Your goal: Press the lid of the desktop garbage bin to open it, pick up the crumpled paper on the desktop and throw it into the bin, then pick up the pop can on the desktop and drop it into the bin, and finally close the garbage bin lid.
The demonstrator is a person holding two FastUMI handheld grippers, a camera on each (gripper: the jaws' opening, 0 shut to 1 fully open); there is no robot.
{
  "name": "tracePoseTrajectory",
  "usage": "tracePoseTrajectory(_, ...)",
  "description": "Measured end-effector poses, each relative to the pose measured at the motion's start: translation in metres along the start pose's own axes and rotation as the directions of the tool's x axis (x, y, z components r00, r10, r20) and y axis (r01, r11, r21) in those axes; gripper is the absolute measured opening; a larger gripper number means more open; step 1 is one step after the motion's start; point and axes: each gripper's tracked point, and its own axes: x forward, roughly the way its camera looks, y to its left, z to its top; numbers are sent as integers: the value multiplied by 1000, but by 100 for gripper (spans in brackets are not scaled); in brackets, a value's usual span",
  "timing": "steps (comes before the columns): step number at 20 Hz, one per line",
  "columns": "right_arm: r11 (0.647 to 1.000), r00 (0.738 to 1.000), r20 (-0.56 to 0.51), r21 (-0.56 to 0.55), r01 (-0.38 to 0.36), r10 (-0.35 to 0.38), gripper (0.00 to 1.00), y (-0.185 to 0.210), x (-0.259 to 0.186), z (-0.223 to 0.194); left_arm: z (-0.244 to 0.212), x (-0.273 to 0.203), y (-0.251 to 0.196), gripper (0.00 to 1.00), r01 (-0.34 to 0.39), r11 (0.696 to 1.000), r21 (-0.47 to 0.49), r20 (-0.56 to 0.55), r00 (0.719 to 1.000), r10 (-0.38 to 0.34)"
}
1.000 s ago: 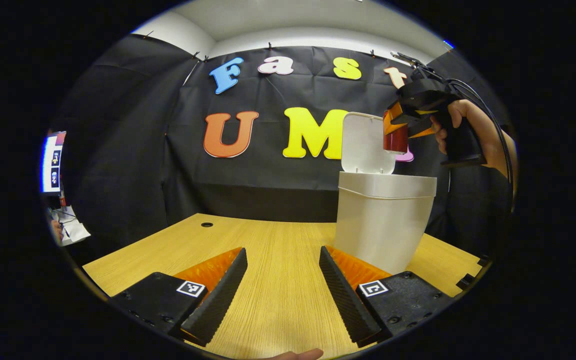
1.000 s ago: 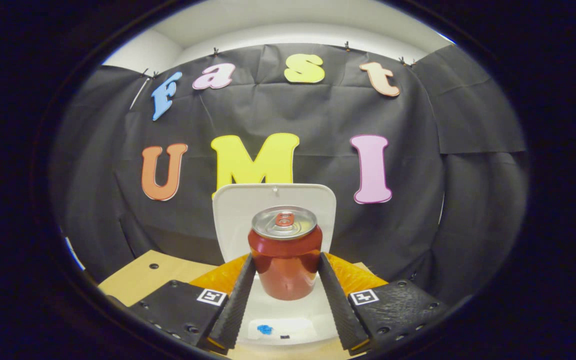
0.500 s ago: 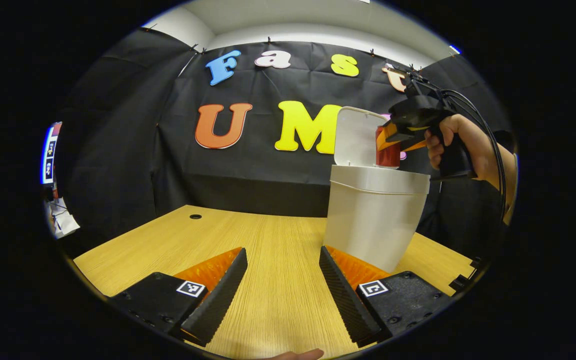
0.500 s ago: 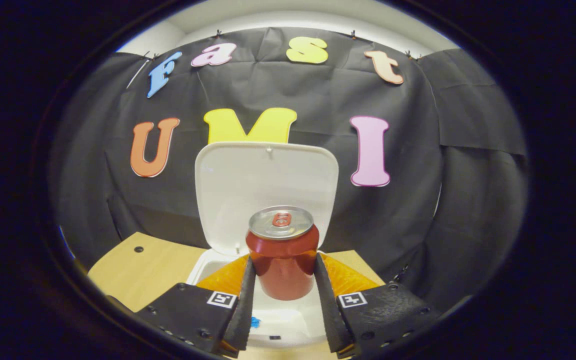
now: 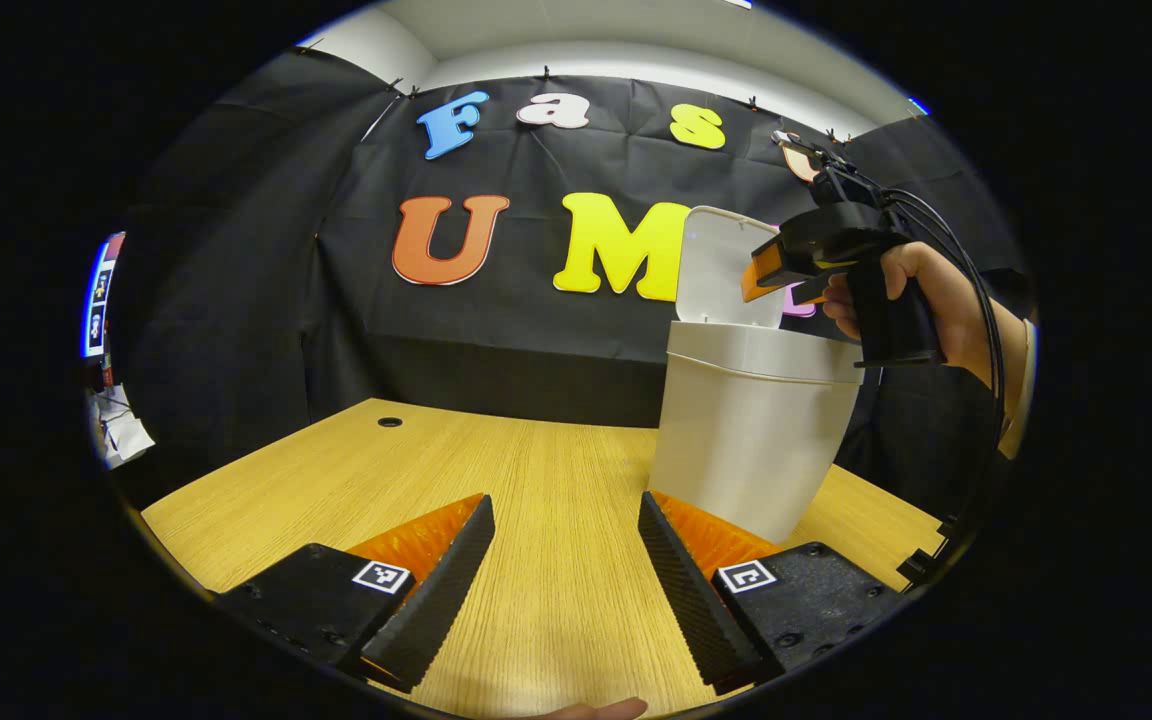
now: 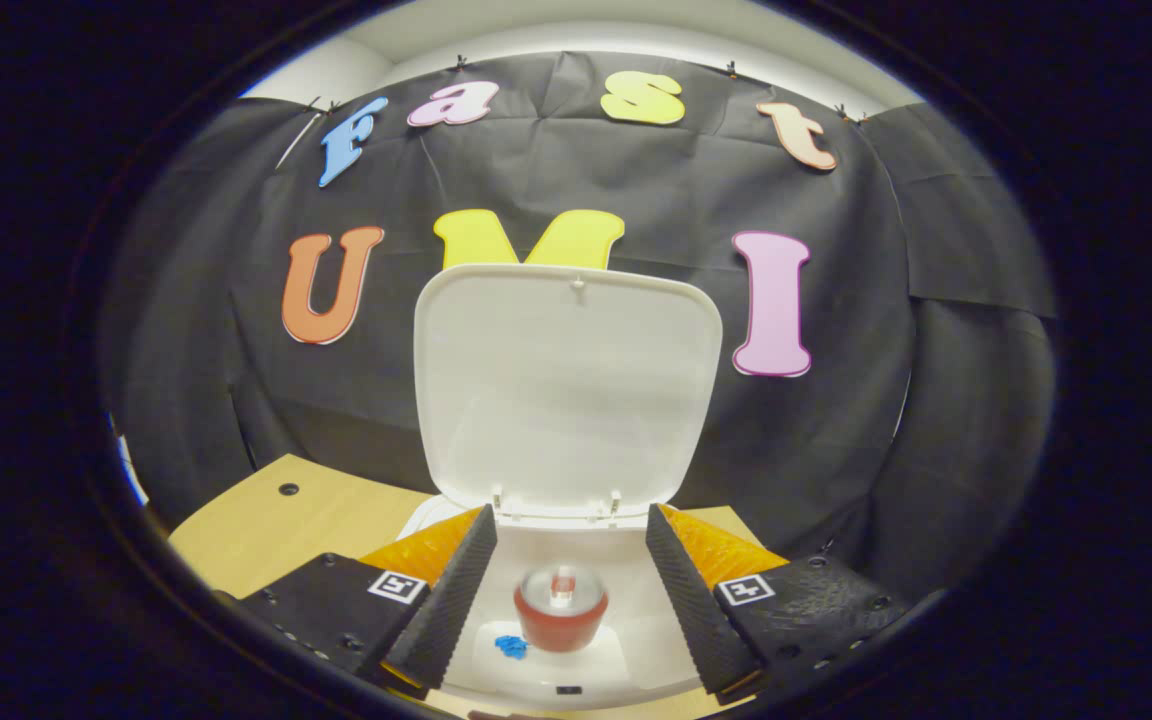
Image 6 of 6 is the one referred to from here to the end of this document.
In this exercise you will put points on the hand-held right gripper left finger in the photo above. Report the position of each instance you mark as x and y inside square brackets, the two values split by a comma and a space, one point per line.
[456, 600]

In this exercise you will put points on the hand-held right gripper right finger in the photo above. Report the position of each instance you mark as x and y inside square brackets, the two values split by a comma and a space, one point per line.
[701, 610]

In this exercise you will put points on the blue paper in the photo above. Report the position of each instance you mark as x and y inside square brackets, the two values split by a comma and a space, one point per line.
[511, 647]

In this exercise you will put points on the red pop can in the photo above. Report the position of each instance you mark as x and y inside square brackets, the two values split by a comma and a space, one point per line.
[561, 625]

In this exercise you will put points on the white desktop garbage bin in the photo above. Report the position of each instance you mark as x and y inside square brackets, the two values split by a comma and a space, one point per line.
[566, 400]

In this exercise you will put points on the wooden desktop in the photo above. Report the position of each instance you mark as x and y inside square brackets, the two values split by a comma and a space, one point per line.
[276, 530]

